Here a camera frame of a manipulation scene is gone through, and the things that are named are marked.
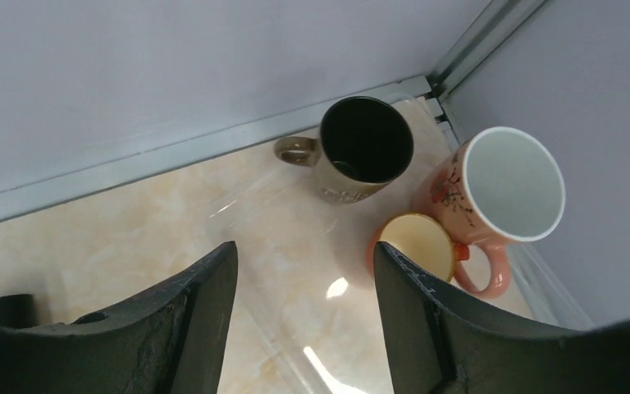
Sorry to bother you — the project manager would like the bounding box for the small yellow cup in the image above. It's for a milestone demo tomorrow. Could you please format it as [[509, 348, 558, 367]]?
[[366, 213, 469, 282]]

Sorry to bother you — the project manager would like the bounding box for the black cup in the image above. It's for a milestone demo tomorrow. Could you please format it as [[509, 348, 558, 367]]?
[[273, 96, 414, 205]]

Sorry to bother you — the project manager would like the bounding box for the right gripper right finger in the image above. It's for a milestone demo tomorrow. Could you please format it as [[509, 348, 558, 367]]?
[[373, 242, 630, 393]]

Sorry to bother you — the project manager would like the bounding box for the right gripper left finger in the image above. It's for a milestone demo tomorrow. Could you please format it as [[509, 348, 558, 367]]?
[[0, 241, 239, 393]]

